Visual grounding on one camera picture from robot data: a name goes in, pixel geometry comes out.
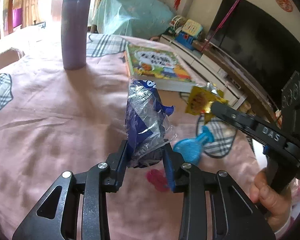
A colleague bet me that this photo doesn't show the yellow snack packet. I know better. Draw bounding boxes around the yellow snack packet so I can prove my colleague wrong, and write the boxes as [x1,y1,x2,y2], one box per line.
[185,82,229,124]

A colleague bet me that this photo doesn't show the blue plastic scoop toy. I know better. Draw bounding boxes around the blue plastic scoop toy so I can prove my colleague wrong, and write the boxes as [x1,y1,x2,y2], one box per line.
[173,126,215,165]

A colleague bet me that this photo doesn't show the pink plastic scoop toy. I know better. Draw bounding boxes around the pink plastic scoop toy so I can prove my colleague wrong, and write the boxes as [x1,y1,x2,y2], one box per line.
[146,169,170,192]

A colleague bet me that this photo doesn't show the blue clear plastic wrapper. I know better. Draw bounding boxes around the blue clear plastic wrapper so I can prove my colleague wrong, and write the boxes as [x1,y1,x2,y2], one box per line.
[125,79,176,168]

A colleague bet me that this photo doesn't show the right hand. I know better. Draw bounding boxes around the right hand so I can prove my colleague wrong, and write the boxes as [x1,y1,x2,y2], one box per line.
[249,168,292,232]

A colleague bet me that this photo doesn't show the white TV cabinet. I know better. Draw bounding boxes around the white TV cabinet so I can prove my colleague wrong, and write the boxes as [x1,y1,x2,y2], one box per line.
[160,35,247,110]

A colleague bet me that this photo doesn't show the black television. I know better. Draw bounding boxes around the black television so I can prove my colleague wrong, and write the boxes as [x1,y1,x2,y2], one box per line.
[207,0,300,106]

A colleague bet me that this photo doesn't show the pink patterned tablecloth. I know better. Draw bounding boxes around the pink patterned tablecloth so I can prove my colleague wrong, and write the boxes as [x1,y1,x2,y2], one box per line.
[0,29,260,239]

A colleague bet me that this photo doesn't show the colourful children's book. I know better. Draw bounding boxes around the colourful children's book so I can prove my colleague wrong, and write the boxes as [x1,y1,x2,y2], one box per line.
[125,43,196,93]

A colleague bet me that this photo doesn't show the toy phone activity box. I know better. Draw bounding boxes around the toy phone activity box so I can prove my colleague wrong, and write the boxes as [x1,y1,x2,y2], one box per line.
[168,15,203,50]

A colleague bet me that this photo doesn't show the teal covered furniture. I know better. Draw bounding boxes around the teal covered furniture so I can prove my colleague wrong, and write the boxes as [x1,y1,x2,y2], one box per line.
[92,0,174,40]

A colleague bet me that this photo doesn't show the purple thermos bottle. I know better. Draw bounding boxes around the purple thermos bottle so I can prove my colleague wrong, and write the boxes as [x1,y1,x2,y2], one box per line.
[61,0,90,70]

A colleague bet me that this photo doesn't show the red round wall sticker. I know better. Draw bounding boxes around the red round wall sticker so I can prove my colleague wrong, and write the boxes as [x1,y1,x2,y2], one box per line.
[275,0,293,12]

